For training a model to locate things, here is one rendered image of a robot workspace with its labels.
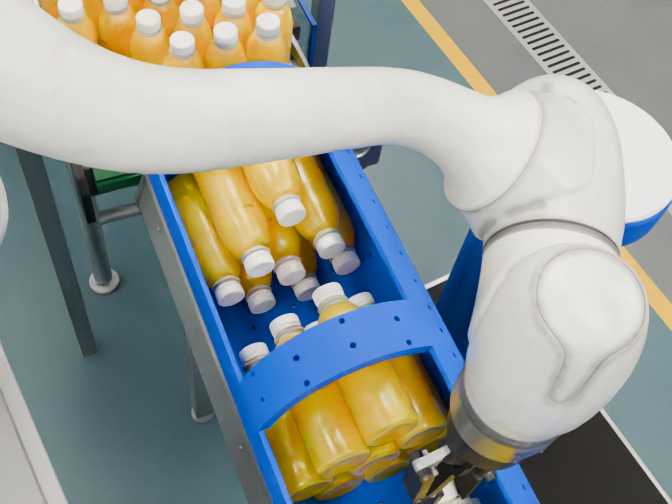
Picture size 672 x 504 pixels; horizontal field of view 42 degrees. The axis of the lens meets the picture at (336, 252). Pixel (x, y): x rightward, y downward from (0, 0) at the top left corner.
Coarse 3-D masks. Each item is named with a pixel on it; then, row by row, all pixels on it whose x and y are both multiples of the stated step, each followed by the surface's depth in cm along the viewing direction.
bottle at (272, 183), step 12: (252, 168) 115; (264, 168) 114; (276, 168) 114; (288, 168) 115; (252, 180) 115; (264, 180) 114; (276, 180) 114; (288, 180) 114; (300, 180) 117; (252, 192) 117; (264, 192) 114; (276, 192) 114; (288, 192) 114; (300, 192) 116; (264, 204) 116; (276, 204) 114
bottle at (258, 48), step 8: (256, 32) 142; (280, 32) 144; (248, 40) 144; (256, 40) 142; (264, 40) 142; (272, 40) 142; (280, 40) 143; (248, 48) 144; (256, 48) 143; (264, 48) 142; (272, 48) 142; (280, 48) 143; (248, 56) 145; (256, 56) 143; (264, 56) 143; (272, 56) 143; (280, 56) 144
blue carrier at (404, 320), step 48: (384, 240) 108; (192, 288) 114; (288, 288) 131; (384, 288) 124; (240, 336) 123; (336, 336) 98; (384, 336) 98; (432, 336) 102; (240, 384) 103; (288, 384) 97; (384, 480) 117
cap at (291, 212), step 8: (288, 200) 114; (296, 200) 114; (280, 208) 113; (288, 208) 113; (296, 208) 113; (304, 208) 115; (280, 216) 113; (288, 216) 114; (296, 216) 114; (304, 216) 115; (280, 224) 114; (288, 224) 115
